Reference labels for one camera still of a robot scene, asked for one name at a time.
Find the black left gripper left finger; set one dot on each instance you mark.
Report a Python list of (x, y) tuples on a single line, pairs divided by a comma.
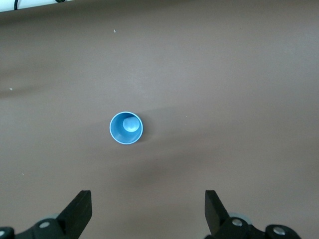
[(74, 214)]

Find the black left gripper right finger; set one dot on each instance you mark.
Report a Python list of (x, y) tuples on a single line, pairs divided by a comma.
[(216, 214)]

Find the blue plastic cup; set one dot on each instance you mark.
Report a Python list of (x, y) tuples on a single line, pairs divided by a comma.
[(119, 134)]

